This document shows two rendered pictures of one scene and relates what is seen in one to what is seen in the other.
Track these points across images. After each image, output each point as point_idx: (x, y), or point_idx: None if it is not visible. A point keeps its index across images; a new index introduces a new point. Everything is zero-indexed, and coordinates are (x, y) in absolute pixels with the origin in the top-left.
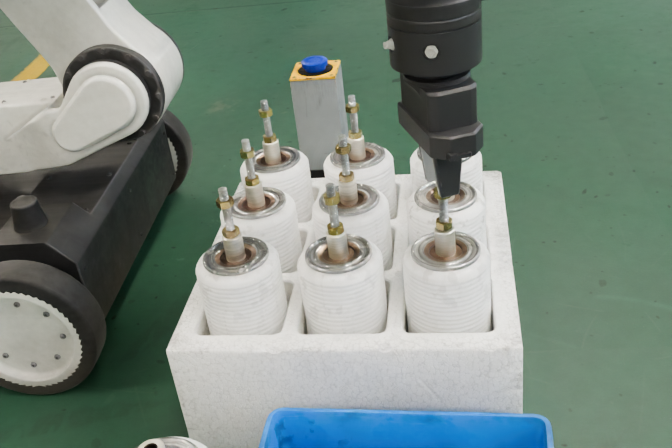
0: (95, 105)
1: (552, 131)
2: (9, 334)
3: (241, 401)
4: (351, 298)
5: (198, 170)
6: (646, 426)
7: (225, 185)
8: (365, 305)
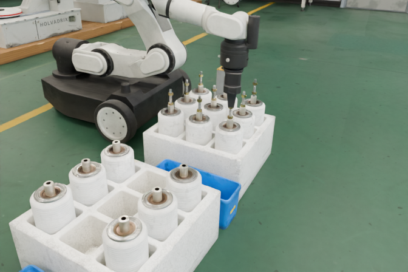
0: (153, 61)
1: (322, 117)
2: (109, 121)
3: (159, 155)
4: (197, 132)
5: None
6: (284, 207)
7: None
8: (201, 136)
